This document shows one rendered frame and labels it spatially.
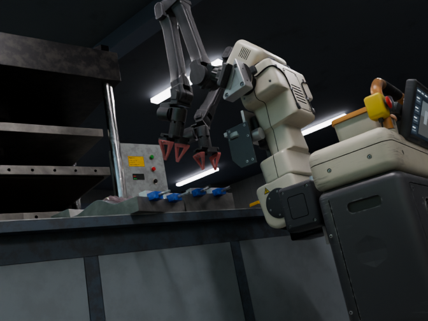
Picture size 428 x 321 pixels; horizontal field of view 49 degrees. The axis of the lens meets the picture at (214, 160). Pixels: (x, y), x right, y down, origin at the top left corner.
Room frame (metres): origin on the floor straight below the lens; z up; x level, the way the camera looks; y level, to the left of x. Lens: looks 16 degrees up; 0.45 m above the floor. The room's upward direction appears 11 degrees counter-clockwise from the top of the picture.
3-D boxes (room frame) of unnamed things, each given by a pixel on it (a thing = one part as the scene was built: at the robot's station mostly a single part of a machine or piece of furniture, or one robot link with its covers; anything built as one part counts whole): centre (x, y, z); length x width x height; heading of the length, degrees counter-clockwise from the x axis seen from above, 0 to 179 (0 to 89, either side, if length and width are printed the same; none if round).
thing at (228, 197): (2.15, 0.21, 0.87); 0.50 x 0.26 x 0.14; 39
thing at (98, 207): (1.85, 0.43, 0.85); 0.50 x 0.26 x 0.11; 56
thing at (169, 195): (1.76, 0.17, 0.85); 0.13 x 0.05 x 0.05; 56
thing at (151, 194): (1.67, 0.23, 0.85); 0.13 x 0.05 x 0.05; 56
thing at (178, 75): (1.64, 0.07, 1.40); 0.11 x 0.06 x 0.43; 143
